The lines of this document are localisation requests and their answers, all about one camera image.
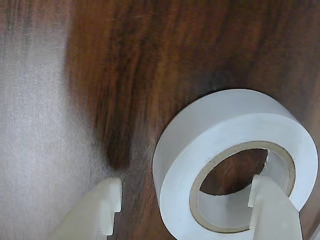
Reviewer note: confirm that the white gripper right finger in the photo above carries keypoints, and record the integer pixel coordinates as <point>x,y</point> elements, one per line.
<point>275,217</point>

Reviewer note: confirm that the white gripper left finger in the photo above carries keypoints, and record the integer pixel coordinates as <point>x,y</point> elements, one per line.
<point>95,212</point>

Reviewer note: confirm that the white tape roll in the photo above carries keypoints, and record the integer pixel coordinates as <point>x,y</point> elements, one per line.
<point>225,117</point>

